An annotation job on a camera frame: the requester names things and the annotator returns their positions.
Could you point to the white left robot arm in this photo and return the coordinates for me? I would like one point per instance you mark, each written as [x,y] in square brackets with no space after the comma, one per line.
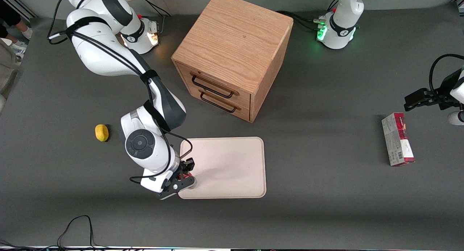
[340,26]

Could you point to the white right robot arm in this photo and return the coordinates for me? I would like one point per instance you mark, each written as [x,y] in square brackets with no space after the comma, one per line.
[108,58]

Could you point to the yellow lemon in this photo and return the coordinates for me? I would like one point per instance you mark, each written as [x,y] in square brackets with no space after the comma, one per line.
[102,132]

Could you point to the aluminium frame rail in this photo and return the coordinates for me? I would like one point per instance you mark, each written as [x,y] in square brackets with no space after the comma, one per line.
[23,5]

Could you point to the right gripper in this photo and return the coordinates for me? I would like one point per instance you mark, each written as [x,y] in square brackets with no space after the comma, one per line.
[187,166]

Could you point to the wooden drawer front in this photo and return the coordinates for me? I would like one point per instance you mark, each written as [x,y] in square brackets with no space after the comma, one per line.
[243,112]
[243,98]

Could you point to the white sneaker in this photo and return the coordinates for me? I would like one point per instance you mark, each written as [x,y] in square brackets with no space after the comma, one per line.
[19,49]

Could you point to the red plaid cardboard box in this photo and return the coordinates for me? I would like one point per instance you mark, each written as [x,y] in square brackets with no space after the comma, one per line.
[397,142]

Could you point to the person leg with white sock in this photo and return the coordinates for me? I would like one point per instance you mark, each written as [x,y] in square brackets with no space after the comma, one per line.
[9,15]

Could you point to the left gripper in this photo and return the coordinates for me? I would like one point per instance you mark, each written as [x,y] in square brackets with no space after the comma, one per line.
[437,97]

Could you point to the wooden drawer cabinet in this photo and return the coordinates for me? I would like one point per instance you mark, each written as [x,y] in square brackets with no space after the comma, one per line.
[235,37]

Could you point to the beige plastic tray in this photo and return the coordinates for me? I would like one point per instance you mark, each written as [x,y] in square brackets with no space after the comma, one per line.
[232,167]

